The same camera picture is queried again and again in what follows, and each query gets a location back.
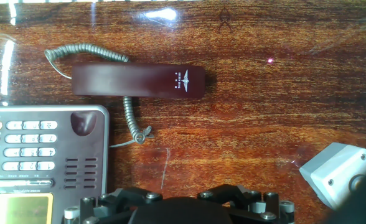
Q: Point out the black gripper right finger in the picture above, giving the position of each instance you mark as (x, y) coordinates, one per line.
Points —
(257, 202)

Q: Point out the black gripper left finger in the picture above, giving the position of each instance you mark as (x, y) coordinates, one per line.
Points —
(120, 199)

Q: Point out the dark red telephone handset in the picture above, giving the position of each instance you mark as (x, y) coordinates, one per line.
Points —
(133, 81)

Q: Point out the dark red telephone base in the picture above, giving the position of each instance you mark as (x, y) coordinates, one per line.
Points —
(46, 174)

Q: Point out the grey green-button box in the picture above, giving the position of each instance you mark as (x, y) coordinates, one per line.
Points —
(332, 171)

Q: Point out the glossy red-brown wooden board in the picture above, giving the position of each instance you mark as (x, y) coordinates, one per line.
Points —
(264, 109)

